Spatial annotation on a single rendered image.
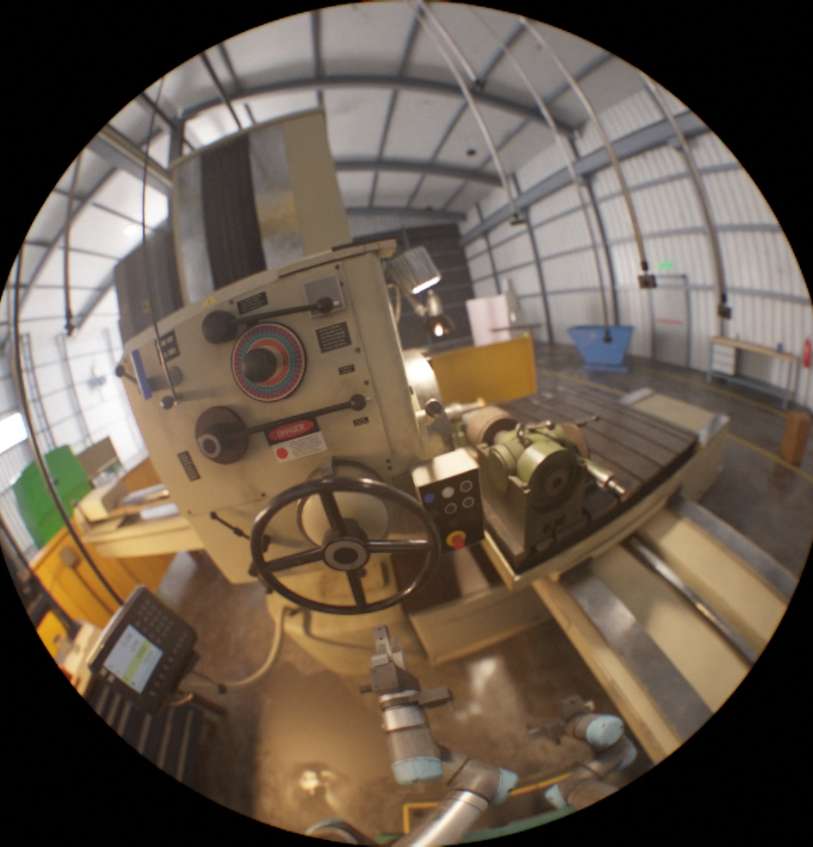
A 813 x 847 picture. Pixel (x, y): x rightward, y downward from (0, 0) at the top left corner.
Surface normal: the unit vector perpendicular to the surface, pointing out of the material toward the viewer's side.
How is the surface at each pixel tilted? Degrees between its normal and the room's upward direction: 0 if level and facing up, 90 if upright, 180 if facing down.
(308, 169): 90
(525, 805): 0
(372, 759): 0
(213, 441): 90
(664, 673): 0
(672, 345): 90
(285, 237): 90
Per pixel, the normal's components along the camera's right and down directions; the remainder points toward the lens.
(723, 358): -0.96, 0.27
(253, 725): -0.22, -0.91
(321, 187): 0.19, 0.31
